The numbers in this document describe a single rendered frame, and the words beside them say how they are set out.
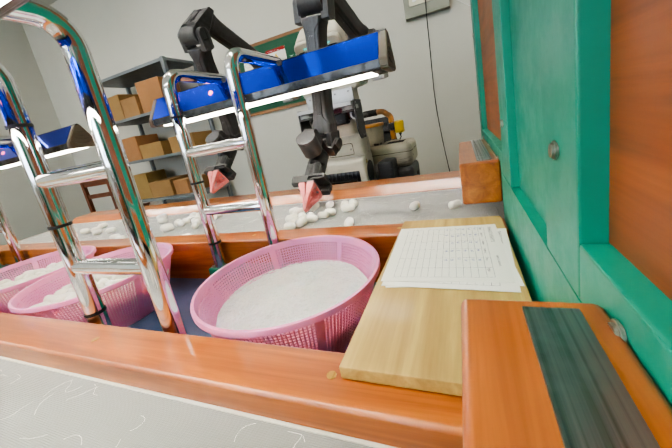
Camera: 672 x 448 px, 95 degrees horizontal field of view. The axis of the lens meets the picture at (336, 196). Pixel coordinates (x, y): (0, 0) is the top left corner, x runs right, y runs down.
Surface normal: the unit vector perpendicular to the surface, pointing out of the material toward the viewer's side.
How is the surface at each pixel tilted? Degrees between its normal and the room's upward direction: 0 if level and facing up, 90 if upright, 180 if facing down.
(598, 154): 90
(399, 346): 0
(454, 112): 90
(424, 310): 0
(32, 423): 0
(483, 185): 90
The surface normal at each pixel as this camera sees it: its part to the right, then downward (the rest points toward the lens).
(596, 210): -0.36, 0.28
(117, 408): -0.18, -0.96
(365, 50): -0.40, -0.28
